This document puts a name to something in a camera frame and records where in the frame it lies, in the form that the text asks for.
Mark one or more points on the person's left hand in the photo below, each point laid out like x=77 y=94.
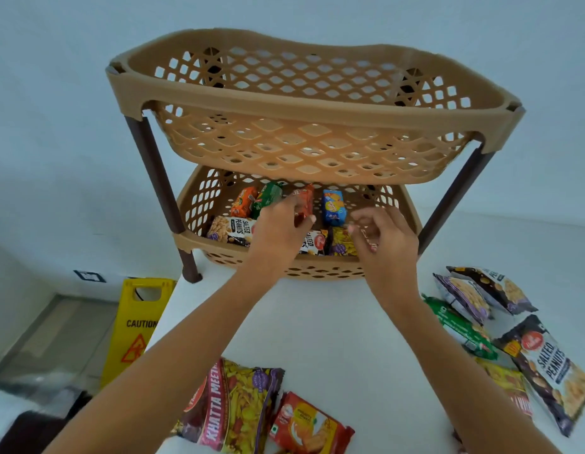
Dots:
x=273 y=236

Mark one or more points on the person's right hand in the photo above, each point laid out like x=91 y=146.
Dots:
x=392 y=255

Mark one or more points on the person's left thumb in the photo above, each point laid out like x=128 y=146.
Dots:
x=305 y=220

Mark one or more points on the person's right thumb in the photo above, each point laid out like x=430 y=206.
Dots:
x=356 y=234

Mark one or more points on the person's right forearm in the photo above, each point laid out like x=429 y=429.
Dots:
x=458 y=382

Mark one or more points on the person's left forearm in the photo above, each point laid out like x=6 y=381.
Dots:
x=179 y=368

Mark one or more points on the small yellow snack packet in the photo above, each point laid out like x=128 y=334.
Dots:
x=342 y=243

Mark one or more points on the white black peanut packet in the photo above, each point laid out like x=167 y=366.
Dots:
x=231 y=230
x=314 y=243

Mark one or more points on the blue biscuit packet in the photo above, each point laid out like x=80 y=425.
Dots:
x=333 y=207

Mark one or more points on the green biscuit packet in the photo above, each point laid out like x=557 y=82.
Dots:
x=266 y=197

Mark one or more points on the tan plastic lattice basket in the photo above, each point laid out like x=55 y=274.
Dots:
x=198 y=241
x=321 y=125

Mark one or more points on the brown rack leg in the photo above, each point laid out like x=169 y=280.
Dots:
x=155 y=174
x=455 y=189

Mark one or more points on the purple white snack packet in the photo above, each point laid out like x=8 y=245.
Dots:
x=462 y=296

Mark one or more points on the green snack packet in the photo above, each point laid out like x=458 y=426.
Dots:
x=458 y=326

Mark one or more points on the dark purple peanut packet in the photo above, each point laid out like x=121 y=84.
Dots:
x=498 y=287

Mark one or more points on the maroon yellow mixture packet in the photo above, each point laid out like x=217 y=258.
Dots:
x=233 y=406

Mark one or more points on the yellow caution floor sign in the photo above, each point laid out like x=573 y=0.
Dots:
x=136 y=326

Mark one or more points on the red orange biscuit packet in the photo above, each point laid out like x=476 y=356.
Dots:
x=309 y=427

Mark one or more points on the yellow red snack packet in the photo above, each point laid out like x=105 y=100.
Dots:
x=507 y=382

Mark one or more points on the large black peanut packet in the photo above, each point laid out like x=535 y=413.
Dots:
x=552 y=373

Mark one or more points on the dark brown furniture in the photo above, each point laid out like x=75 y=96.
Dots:
x=32 y=427

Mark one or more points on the wall socket plate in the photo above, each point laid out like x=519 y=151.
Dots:
x=89 y=276

